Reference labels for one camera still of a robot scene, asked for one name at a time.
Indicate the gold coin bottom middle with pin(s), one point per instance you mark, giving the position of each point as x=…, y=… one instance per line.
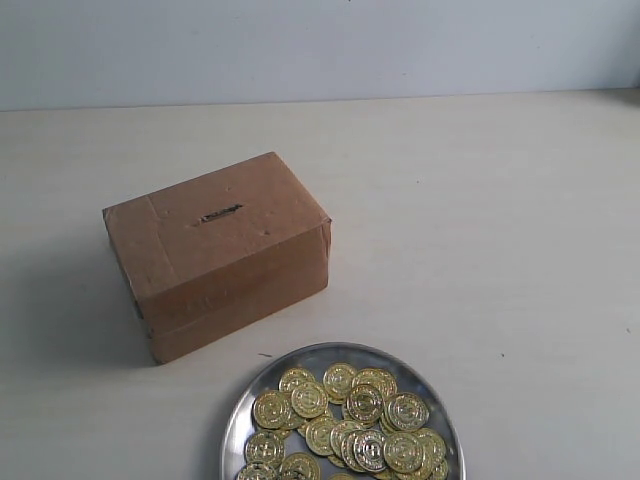
x=300, y=466

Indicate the gold coin back right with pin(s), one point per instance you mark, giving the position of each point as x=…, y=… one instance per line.
x=384, y=381

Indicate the gold coin far left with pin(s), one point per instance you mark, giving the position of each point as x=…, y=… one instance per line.
x=272, y=410

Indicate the gold coin centre dark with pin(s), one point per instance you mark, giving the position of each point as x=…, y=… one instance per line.
x=364, y=403

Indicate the gold coin front centre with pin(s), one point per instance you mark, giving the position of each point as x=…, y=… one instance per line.
x=369, y=450

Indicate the brown cardboard box with slot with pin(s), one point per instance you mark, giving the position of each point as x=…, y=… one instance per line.
x=209, y=256

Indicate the gold coin middle lower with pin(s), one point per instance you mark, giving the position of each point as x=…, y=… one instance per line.
x=318, y=435

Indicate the gold coin right edge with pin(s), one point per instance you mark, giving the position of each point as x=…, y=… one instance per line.
x=433, y=444

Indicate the gold coin bottom left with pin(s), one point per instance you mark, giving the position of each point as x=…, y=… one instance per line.
x=257, y=471

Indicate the gold coin back middle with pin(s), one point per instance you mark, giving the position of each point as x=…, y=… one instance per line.
x=337, y=381

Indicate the round silver metal plate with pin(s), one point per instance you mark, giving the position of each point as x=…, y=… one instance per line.
x=316, y=358

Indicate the gold coin back left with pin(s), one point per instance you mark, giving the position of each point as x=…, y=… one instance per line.
x=294, y=377

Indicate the gold coin left upper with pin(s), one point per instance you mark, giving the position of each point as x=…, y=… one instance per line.
x=309, y=400

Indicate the gold coin right large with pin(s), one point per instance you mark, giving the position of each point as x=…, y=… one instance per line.
x=406, y=411

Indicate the gold coin front right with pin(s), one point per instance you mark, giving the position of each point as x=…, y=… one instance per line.
x=403, y=452

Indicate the gold coin lower left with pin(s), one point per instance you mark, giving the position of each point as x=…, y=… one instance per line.
x=265, y=447

